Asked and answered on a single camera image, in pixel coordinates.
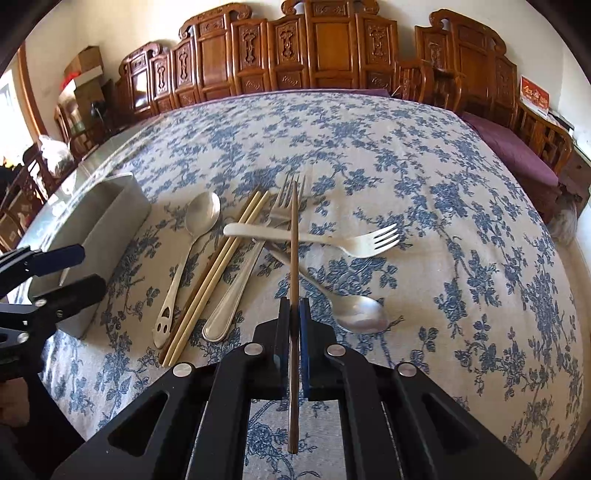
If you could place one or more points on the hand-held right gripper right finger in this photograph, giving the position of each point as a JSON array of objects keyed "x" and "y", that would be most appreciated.
[{"x": 304, "y": 332}]

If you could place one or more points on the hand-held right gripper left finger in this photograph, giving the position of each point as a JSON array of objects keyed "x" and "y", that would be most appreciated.
[{"x": 283, "y": 332}]

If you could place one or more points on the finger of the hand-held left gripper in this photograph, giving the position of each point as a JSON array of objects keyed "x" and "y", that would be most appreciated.
[
  {"x": 78, "y": 293},
  {"x": 62, "y": 257}
]

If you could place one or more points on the grey utensil holder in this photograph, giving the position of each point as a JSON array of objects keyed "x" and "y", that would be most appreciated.
[{"x": 106, "y": 230}]

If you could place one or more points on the long silver fork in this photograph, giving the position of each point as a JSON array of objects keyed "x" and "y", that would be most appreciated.
[{"x": 231, "y": 304}]

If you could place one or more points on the silver spoon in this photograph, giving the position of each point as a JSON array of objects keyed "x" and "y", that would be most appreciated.
[{"x": 362, "y": 316}]

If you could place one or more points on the pale matte fork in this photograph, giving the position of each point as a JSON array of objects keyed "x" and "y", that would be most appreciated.
[{"x": 323, "y": 240}]

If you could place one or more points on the wooden dining chair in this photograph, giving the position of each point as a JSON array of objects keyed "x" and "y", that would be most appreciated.
[{"x": 27, "y": 189}]

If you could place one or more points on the white plastic bag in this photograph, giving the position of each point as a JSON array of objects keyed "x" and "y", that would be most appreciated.
[{"x": 57, "y": 154}]

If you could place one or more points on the wooden glass cabinet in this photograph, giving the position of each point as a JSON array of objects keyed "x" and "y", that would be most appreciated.
[{"x": 74, "y": 129}]

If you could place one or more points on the large cardboard box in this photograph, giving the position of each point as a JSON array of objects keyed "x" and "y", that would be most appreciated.
[{"x": 90, "y": 99}]

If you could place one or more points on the white and red box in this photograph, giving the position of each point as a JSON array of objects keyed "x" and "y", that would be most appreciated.
[{"x": 78, "y": 81}]

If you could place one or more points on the carved wooden armchair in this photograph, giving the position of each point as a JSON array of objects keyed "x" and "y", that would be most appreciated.
[
  {"x": 330, "y": 41},
  {"x": 147, "y": 87},
  {"x": 214, "y": 55}
]

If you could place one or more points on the small cardboard box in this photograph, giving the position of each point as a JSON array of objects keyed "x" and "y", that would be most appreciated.
[{"x": 85, "y": 60}]

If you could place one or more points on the blue floral tablecloth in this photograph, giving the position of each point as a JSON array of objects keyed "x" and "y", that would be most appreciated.
[{"x": 415, "y": 161}]

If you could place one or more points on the carved wooden sofa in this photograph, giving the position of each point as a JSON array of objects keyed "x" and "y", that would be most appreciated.
[{"x": 475, "y": 60}]

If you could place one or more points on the wooden window frame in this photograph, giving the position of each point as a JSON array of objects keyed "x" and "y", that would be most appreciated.
[{"x": 30, "y": 97}]

